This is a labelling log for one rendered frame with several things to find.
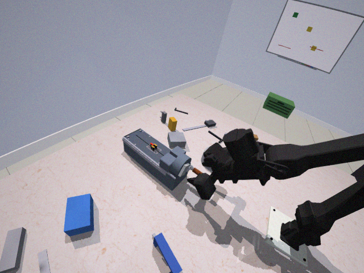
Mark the yellow rectangular bar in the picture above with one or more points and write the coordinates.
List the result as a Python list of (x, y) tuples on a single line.
[(172, 123)]

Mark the blue rectangular block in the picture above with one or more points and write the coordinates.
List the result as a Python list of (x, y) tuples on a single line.
[(79, 215)]

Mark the blue c-clamp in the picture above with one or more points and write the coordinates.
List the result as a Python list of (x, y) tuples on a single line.
[(167, 253)]

